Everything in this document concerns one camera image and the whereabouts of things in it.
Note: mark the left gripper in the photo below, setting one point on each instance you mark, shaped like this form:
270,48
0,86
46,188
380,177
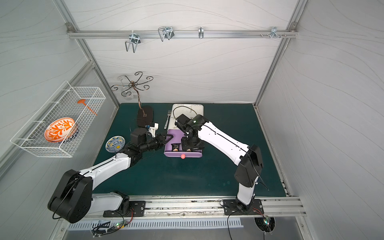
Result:
160,140

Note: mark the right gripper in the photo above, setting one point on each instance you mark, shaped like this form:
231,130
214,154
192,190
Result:
184,144

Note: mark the black cookie packet one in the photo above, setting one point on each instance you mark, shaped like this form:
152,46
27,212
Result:
175,147

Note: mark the purple drawer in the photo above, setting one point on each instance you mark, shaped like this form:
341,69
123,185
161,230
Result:
178,134

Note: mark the white drawer cabinet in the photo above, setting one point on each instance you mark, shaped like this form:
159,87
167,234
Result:
189,110

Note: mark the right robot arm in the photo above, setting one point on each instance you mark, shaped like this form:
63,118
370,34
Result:
248,159

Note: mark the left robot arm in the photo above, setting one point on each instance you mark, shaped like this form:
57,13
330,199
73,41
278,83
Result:
73,198

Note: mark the silver fork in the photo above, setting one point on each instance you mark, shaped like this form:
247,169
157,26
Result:
167,120

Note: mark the black metal mug tree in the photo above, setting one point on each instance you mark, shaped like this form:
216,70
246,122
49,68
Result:
132,88

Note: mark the blue yellow patterned bowl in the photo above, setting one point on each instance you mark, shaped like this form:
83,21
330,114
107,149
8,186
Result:
115,144

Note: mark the orange spatula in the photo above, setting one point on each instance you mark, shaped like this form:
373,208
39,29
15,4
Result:
83,102

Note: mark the metal hook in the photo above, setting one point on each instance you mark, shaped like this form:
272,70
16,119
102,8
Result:
201,32
166,33
274,33
133,41

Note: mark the orange patterned plate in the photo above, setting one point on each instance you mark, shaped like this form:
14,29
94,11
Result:
60,130

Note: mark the left wiring bundle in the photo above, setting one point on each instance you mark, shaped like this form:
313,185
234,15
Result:
108,228

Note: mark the white vent grille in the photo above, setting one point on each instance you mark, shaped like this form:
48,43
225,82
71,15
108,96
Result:
159,224

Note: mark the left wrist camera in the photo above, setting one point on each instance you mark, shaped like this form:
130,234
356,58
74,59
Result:
152,128

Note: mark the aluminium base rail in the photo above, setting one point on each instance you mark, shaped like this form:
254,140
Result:
209,206

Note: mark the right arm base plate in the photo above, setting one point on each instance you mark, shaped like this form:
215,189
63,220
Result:
236,208

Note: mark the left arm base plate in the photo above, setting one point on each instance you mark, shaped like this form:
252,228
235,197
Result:
132,209

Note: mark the white wire basket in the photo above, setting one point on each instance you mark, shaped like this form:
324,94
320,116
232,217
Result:
61,104

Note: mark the aluminium top rail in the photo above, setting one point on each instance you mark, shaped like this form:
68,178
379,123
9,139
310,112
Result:
179,34

